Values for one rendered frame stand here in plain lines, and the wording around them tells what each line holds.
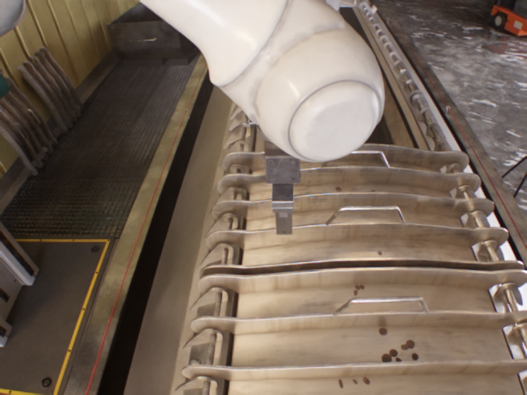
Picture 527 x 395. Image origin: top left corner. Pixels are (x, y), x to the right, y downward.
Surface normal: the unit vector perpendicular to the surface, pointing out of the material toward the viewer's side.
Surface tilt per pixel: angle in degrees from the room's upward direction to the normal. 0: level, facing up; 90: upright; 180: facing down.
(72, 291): 0
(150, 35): 90
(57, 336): 0
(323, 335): 6
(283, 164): 90
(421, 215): 11
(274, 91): 68
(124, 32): 90
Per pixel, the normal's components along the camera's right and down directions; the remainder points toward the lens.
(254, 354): -0.31, -0.69
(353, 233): -0.05, 0.70
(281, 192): -0.06, -0.71
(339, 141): 0.26, 0.73
